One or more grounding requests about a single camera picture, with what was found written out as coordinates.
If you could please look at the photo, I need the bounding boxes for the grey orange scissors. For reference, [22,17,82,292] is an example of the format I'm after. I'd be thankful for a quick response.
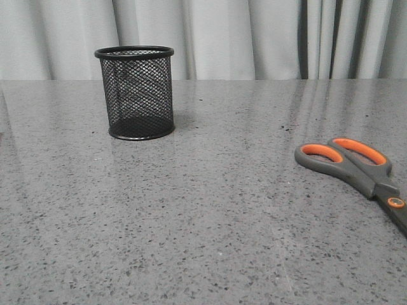
[294,137,406,234]

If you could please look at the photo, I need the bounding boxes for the black mesh pen cup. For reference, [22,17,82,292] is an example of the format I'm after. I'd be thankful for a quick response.
[94,46,175,140]

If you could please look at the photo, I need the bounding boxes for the grey curtain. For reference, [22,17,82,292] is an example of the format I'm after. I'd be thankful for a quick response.
[1,1,406,80]

